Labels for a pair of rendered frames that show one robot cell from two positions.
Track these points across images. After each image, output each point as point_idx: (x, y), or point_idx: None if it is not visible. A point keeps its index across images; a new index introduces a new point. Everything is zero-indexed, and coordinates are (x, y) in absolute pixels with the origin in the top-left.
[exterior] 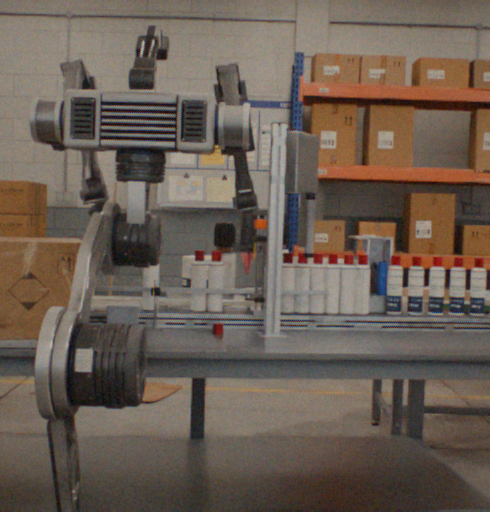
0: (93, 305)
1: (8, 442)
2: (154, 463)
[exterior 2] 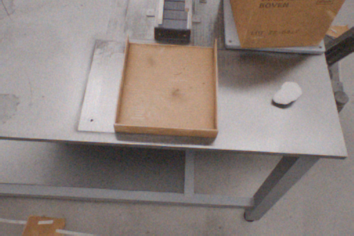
0: None
1: (3, 142)
2: None
